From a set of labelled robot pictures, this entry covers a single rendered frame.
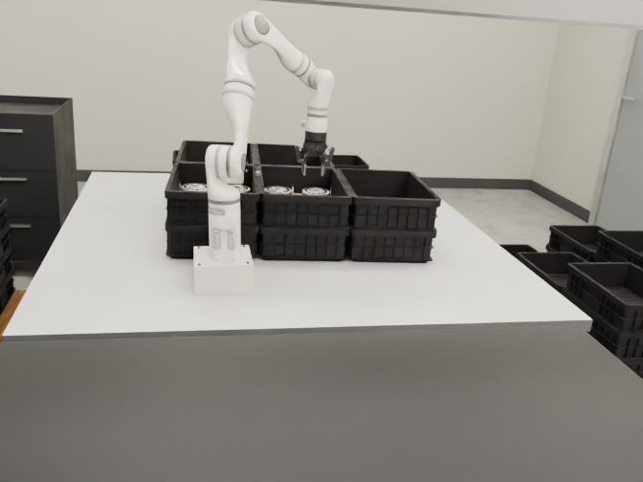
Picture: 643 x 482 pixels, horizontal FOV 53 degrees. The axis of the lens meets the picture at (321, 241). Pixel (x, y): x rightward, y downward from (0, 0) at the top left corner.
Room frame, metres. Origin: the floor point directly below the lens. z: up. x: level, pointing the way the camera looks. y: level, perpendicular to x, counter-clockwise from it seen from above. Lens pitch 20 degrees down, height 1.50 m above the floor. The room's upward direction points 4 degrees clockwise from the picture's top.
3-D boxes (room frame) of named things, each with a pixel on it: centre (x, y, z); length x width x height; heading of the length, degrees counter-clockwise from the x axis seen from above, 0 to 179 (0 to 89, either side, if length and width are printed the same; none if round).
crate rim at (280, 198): (2.19, 0.08, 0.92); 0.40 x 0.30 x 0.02; 9
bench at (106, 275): (2.33, 0.14, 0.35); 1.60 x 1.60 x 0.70; 12
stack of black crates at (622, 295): (2.31, -1.19, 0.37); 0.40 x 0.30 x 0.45; 12
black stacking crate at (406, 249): (2.24, -0.21, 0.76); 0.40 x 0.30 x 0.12; 9
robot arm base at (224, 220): (1.78, 0.29, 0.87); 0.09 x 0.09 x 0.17; 6
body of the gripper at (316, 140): (2.19, 0.05, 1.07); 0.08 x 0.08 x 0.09
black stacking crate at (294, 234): (2.19, 0.08, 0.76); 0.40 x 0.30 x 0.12; 9
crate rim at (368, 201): (2.24, -0.21, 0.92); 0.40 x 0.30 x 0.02; 9
